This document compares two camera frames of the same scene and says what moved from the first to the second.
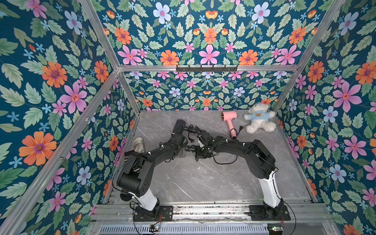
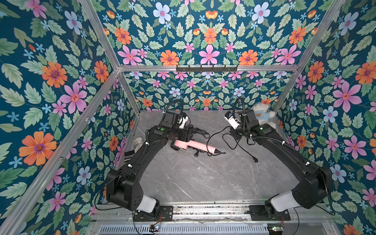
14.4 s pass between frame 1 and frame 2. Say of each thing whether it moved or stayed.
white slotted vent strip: stayed
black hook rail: stayed
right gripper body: moved
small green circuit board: stayed
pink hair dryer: moved
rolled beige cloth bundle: stayed
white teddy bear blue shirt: stayed
